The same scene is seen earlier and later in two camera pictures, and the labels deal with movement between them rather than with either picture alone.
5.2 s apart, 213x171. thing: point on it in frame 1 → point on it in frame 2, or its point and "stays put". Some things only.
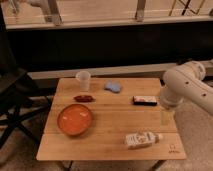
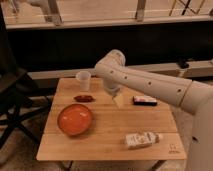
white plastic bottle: [142, 140] stays put
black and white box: [145, 100] stays put
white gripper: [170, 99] → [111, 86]
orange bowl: [74, 119] stays put
